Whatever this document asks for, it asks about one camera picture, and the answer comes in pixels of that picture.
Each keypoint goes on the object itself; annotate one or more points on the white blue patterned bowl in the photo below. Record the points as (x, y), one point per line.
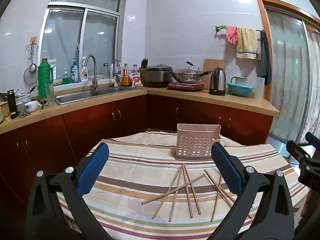
(31, 106)

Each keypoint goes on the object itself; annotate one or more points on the small green soap bottle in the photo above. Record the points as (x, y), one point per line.
(65, 80)

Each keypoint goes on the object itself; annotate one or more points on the wall towel rack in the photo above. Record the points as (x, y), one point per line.
(221, 27)

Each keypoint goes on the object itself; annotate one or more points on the orange oil bottle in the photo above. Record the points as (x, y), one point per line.
(125, 80)

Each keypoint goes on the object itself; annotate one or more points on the steel gooseneck faucet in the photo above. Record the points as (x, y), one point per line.
(95, 80)

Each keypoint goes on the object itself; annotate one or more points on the sliding kitchen window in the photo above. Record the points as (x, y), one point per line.
(100, 35)

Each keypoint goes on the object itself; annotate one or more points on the beige perforated utensil holder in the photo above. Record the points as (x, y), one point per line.
(192, 145)

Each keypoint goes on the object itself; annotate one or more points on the striped tablecloth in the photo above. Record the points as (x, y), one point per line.
(140, 160)

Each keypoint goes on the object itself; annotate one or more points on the dark rice cooker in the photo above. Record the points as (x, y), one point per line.
(157, 77)

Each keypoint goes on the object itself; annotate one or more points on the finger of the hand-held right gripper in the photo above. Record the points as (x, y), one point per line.
(313, 139)
(296, 151)

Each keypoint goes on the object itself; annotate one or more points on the steel electric kettle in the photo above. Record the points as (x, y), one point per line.
(217, 82)

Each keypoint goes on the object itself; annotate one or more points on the beige stone countertop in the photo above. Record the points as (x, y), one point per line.
(237, 102)

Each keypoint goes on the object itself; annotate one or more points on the patterned curtain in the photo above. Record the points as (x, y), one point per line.
(315, 80)

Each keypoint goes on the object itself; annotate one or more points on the green white pitcher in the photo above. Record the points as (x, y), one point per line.
(240, 79)

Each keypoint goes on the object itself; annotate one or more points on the grey hanging cloth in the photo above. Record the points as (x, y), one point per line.
(265, 67)

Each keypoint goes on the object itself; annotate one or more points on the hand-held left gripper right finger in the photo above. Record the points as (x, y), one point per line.
(226, 167)

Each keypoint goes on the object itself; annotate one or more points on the green thermos jug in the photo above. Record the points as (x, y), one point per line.
(45, 80)

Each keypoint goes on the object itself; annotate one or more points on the red induction cooker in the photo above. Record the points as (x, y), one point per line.
(185, 87)

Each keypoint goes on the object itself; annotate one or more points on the white spray cleaner bottle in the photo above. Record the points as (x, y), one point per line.
(84, 73)

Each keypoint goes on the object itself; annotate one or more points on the yellow hand towel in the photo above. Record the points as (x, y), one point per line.
(246, 42)

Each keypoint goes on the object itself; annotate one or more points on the blue dish soap bottle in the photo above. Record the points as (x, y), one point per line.
(74, 72)

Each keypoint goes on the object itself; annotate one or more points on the pink rubber gloves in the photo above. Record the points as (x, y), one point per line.
(232, 35)

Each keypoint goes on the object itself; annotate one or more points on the pink white snack bag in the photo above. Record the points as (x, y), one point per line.
(136, 80)

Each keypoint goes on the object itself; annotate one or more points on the hanging metal strainer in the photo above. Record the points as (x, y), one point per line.
(30, 76)

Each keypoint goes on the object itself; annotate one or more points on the red wooden kitchen cabinet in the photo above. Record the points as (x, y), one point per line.
(112, 120)

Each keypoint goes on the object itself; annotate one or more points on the knife block with knives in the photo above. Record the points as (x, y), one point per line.
(142, 72)

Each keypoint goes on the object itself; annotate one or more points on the clear labelled bottle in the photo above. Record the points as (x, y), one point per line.
(135, 68)

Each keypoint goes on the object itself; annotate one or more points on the pile of wooden chopsticks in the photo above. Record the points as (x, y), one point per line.
(186, 185)

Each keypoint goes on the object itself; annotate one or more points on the steel wok with lid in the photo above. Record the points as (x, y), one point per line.
(186, 76)

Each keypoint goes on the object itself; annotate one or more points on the black thermos bottle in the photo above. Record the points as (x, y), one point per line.
(12, 105)

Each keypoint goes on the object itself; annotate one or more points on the white plastic container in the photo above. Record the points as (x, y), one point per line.
(259, 90)

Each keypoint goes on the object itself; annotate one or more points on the clear glass jar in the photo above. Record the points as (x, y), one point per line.
(106, 71)

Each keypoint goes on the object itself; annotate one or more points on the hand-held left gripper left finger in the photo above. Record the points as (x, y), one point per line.
(92, 170)

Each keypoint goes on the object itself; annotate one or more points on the wood framed glass door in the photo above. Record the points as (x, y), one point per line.
(287, 67)

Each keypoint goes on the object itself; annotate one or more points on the wooden cutting board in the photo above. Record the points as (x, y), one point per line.
(208, 66)

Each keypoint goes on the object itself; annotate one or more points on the stainless steel sink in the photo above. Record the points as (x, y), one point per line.
(75, 97)

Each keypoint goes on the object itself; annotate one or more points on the teal plastic colander basket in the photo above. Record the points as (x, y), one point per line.
(240, 90)

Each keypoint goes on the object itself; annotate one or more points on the clear drinking glass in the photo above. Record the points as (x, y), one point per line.
(50, 93)

